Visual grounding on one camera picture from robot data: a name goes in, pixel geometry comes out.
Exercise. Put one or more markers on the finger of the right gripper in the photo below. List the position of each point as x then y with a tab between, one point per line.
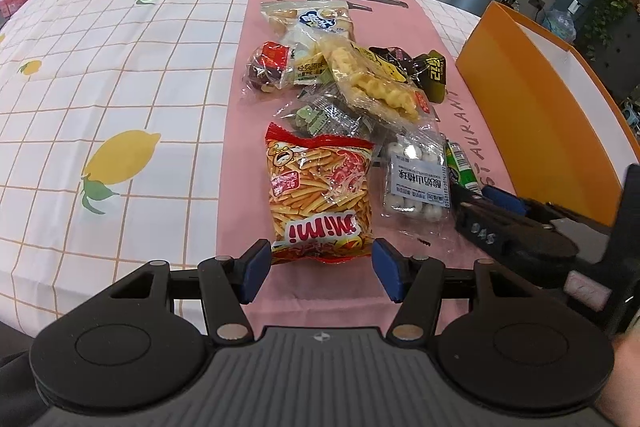
504	200
462	196

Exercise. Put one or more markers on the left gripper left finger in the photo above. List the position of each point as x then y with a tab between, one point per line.
227	284

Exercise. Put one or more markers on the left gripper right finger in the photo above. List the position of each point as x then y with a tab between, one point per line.
414	283

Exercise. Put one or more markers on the green snack packet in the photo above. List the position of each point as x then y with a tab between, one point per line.
460	171

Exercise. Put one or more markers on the yogurt hawthorn balls pack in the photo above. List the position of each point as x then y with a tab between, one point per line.
416	184

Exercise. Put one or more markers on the orange storage box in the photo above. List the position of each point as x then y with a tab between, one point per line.
560	134

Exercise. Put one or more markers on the yellow twisted snack bag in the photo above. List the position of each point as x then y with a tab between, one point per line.
370	84

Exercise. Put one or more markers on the red Mimi snack bag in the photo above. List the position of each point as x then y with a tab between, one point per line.
319	197

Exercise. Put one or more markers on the black snack packet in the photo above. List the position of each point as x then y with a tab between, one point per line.
427	70

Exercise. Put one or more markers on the green candy clear bag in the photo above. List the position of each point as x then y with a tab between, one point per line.
324	112

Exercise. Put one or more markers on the red date snack packet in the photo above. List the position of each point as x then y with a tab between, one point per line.
270	68

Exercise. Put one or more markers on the white potato sticks bag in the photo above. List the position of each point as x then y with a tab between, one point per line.
302	24

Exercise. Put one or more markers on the person's right hand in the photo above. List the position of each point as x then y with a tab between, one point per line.
620	399

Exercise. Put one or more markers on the blue water jug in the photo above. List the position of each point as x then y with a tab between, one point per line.
562	22

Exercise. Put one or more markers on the lemon checkered tablecloth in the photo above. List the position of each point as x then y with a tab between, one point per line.
127	136

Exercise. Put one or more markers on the green climbing plant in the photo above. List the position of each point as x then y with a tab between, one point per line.
601	16

